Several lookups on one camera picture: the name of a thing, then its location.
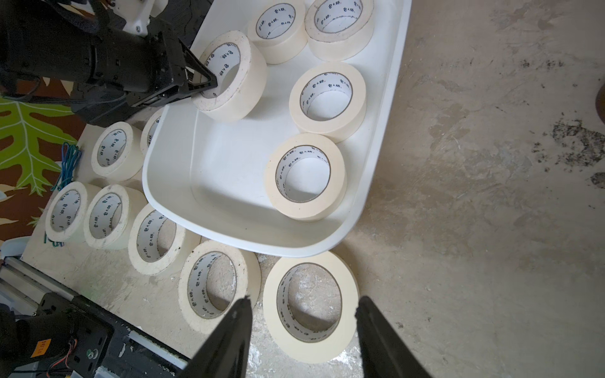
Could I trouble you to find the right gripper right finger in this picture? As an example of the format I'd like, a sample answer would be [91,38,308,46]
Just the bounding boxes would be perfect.
[355,296,431,378]

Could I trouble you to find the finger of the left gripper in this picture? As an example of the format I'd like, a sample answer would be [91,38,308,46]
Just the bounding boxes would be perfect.
[132,44,217,106]

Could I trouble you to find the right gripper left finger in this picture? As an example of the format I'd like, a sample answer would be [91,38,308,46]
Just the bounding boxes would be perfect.
[177,296,253,378]

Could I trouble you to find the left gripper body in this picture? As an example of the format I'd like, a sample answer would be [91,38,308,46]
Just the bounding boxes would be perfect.
[1,1,189,127]

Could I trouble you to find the masking tape roll eight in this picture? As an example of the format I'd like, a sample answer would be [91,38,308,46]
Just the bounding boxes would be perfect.
[192,31,268,122]

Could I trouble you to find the masking tape roll nine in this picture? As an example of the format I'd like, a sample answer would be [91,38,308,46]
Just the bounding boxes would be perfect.
[178,240,262,335]

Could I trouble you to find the white plastic storage box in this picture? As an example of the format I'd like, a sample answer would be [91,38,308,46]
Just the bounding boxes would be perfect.
[142,1,412,258]

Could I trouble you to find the masking tape roll twelve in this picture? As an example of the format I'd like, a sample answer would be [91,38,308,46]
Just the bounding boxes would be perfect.
[263,251,360,364]

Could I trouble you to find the masking tape roll one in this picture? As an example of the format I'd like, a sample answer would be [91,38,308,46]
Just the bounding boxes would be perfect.
[91,121,144,181]

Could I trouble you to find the masking tape roll seven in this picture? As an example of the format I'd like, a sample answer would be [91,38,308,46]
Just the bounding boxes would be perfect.
[128,204,201,276]

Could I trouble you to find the masking tape roll four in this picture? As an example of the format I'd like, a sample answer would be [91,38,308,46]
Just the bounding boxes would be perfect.
[84,184,147,250]

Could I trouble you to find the masking tape roll three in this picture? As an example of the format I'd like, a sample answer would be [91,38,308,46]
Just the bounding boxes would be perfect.
[45,181,101,243]

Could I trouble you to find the masking tape roll two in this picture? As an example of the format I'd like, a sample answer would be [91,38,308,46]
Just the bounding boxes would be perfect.
[140,108,164,156]

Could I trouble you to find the masking tape roll five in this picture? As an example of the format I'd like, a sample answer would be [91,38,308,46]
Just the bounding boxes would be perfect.
[247,1,307,65]

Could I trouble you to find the masking tape roll ten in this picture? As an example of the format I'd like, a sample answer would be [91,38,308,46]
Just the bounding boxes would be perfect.
[289,62,367,143]

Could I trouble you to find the masking tape roll eleven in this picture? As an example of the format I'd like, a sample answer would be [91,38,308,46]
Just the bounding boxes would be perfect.
[264,133,347,221]

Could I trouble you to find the masking tape roll six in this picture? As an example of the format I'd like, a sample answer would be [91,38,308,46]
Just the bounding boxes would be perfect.
[304,0,375,61]

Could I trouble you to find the blue cable tie bundle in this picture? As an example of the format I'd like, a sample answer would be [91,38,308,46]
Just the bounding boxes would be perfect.
[51,142,83,192]

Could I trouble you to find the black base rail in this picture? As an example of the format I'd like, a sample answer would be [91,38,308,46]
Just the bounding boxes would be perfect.
[1,258,189,377]

